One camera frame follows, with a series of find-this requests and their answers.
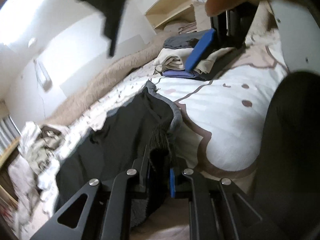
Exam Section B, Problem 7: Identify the black garment grey waistband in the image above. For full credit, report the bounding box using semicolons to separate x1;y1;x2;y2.
55;81;182;228

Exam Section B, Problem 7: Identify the pile of unfolded clothes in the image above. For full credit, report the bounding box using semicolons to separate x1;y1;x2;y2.
8;121;69;225

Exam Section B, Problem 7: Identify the folded dark grey garment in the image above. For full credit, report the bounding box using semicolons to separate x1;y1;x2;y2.
163;30;207;49

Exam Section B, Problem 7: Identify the folded beige garment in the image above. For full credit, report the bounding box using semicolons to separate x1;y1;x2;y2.
152;48;234;74

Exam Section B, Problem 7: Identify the folded blue garment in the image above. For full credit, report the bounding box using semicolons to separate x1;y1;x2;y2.
162;70;207;81

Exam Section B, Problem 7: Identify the beige fluffy blanket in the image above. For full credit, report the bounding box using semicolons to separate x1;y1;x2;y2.
44;31;178;126

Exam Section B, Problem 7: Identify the cartoon print bed sheet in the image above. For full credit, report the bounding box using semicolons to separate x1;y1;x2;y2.
19;27;288;240

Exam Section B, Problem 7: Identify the wooden side desk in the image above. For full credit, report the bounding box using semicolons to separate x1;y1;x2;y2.
1;138;20;209

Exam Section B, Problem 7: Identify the white window curtain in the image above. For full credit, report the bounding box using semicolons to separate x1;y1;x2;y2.
0;115;20;155

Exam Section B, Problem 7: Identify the wooden wall shelf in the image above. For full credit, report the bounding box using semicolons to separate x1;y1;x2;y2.
145;0;195;30

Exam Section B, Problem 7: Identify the white wall air conditioner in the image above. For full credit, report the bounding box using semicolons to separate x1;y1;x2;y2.
33;59;52;92

